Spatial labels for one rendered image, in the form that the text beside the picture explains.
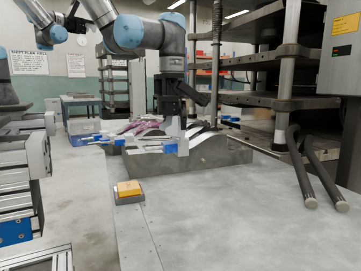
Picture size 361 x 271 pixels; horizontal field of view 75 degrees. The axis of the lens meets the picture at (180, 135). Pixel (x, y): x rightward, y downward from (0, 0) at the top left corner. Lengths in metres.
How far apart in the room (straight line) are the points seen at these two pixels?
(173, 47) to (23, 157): 0.45
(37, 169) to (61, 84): 7.55
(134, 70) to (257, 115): 4.05
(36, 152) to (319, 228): 0.67
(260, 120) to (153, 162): 1.03
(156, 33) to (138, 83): 4.79
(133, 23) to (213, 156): 0.54
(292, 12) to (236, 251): 1.02
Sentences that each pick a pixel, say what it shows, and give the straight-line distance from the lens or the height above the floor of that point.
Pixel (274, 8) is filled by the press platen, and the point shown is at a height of 1.51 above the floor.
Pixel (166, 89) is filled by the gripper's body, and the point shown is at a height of 1.11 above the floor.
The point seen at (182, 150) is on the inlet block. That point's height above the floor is 0.93.
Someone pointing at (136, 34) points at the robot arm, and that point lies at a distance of 0.61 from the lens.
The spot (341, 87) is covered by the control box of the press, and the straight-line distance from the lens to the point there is 1.19.
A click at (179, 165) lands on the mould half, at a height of 0.83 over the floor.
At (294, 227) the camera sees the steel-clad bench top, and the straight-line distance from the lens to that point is 0.63.
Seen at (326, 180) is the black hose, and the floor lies 0.84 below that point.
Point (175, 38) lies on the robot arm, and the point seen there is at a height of 1.24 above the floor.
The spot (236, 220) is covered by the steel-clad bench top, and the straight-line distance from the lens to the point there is 0.62.
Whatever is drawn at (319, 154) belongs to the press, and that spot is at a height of 0.76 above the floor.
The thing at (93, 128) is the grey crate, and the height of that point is 0.30.
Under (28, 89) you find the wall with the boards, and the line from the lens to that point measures 8.17.
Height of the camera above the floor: 1.13
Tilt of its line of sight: 13 degrees down
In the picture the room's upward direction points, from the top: straight up
